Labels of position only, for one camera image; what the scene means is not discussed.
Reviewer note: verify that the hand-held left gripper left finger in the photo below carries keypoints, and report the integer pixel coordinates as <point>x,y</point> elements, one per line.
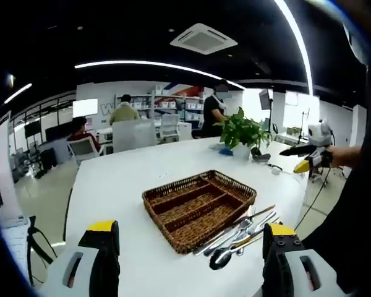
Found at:
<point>102,263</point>

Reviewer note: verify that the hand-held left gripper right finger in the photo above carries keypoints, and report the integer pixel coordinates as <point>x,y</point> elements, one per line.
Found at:
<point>278,266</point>

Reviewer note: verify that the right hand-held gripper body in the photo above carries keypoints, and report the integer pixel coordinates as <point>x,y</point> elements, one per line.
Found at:
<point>320,133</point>

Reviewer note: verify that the silver spoon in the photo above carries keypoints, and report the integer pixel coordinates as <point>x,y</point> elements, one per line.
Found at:
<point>220,259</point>
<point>266,218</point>

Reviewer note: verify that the brown wicker utensil storage basket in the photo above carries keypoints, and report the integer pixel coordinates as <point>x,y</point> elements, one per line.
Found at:
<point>185,213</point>

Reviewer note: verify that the storage shelf with boxes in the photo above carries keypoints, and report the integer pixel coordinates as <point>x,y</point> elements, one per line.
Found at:
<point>188,108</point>

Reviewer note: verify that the person's right hand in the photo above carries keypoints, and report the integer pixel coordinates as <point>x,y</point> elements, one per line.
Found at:
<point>330,157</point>

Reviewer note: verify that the white charger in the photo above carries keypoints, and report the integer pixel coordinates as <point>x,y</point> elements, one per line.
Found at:
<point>275,170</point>

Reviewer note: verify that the thin brown stick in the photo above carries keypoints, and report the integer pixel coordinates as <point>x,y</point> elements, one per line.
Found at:
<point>250,239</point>

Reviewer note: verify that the black screen on stand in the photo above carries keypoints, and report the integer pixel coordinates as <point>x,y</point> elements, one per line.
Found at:
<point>265,99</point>

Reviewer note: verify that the green potted plant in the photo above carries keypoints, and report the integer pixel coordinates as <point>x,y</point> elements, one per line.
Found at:
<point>241,130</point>

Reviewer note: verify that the person's dark clothing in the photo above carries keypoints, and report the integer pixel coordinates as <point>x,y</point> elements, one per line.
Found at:
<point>343,232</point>

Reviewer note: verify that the blue cloth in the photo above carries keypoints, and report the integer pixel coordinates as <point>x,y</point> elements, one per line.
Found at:
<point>226,151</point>

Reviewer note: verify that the ceiling light strip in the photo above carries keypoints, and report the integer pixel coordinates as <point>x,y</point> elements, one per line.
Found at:
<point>303,43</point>
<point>18,92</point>
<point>142,62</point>

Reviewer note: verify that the white office chair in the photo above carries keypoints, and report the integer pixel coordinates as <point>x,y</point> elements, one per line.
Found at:
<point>169,127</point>
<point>85,148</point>

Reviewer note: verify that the grey partition panel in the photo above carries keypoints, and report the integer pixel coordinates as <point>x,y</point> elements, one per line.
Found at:
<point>134,136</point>

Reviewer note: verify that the black monitor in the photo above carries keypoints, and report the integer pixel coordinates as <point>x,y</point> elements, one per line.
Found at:
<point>58,133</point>
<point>33,129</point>

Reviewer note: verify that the ceiling air vent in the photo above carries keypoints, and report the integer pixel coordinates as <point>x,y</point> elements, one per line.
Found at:
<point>204,39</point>

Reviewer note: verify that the white display screen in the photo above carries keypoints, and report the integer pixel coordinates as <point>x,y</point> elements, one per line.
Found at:
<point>85,108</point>

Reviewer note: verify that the black chair frame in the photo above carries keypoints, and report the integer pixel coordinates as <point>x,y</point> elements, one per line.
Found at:
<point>31,230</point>

